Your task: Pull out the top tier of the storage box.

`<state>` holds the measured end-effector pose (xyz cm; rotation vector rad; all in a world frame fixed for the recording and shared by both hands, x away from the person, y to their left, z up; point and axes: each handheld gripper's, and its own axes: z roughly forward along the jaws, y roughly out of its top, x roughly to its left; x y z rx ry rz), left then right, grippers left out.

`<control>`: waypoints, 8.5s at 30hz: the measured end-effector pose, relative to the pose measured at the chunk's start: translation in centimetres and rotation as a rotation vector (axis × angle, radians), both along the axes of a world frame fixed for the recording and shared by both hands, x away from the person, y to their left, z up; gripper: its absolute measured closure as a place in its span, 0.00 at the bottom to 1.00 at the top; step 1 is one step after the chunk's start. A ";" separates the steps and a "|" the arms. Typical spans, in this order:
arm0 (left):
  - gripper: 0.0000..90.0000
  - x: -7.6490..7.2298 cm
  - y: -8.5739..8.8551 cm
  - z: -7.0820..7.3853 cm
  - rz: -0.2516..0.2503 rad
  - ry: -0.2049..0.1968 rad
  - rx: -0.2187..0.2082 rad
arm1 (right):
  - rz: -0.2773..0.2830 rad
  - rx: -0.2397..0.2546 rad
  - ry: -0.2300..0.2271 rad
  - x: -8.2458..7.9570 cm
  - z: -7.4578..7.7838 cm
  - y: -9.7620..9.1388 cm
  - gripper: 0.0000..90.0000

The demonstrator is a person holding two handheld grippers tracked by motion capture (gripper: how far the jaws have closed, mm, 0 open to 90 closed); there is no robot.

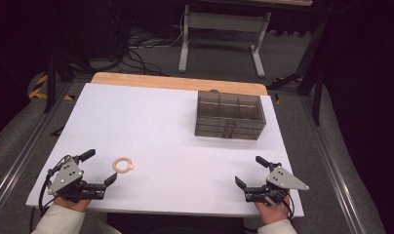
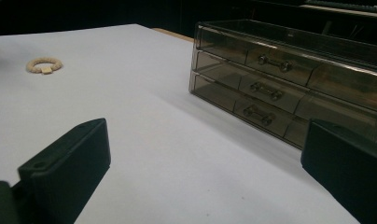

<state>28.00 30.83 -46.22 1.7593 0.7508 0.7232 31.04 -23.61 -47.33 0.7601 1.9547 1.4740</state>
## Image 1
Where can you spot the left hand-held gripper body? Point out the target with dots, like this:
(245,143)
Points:
(65,177)

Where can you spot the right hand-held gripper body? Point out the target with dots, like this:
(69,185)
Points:
(283,180)

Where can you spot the smoky transparent drawer box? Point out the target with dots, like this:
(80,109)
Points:
(229,113)

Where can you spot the person's left hand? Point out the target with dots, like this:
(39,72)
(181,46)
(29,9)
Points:
(73,204)

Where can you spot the person's right hand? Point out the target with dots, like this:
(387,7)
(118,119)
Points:
(273,213)

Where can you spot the white board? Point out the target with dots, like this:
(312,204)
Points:
(152,136)

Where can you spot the yellow black floor tape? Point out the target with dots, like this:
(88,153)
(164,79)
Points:
(39,92)

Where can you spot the black metal stand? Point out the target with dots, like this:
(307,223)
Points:
(317,97)
(50,81)

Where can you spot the wooden table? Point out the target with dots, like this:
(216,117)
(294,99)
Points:
(172,81)

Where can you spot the aluminium rail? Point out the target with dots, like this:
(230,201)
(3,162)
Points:
(26,152)
(331,169)

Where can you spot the grey metal desk frame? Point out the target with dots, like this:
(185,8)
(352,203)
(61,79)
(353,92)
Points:
(224,21)

